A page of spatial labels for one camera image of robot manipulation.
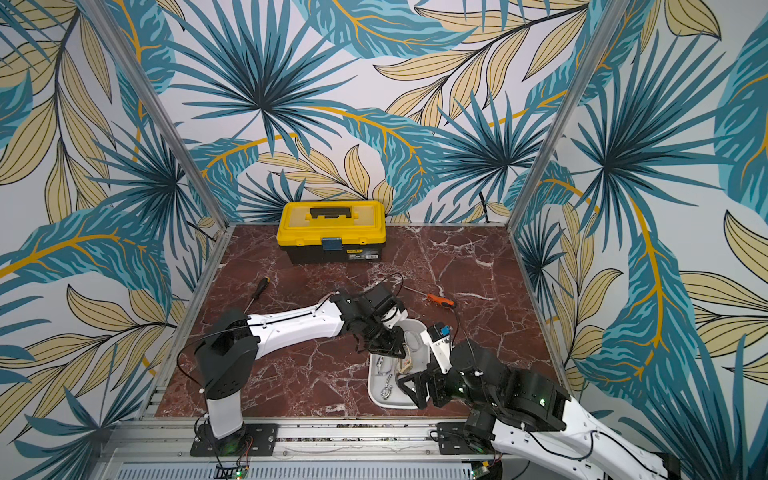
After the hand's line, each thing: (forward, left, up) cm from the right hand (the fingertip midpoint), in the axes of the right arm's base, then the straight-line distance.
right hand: (412, 377), depth 64 cm
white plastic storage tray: (+4, +6, -19) cm, 21 cm away
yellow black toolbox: (+47, +22, -3) cm, 52 cm away
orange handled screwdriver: (+31, -11, -20) cm, 39 cm away
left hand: (+8, +1, -11) cm, 13 cm away
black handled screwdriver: (+35, +47, -19) cm, 62 cm away
